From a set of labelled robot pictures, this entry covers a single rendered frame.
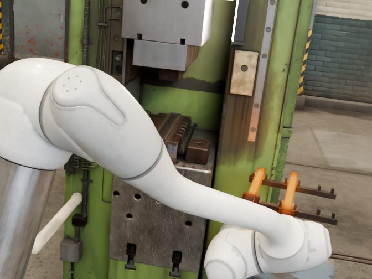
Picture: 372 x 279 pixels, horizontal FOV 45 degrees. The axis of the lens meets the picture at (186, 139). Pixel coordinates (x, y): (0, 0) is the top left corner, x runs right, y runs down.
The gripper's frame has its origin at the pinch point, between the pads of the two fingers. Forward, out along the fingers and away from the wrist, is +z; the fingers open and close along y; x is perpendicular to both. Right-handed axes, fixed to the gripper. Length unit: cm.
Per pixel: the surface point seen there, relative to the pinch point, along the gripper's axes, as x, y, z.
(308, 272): -27.4, 22.7, 16.1
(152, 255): -42, -37, 25
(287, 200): -0.3, 11.3, 10.6
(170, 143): 4.7, -36.0, 31.0
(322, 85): -48, 34, 636
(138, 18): 50, -52, 28
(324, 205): -91, 42, 236
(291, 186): -0.1, 11.9, 23.4
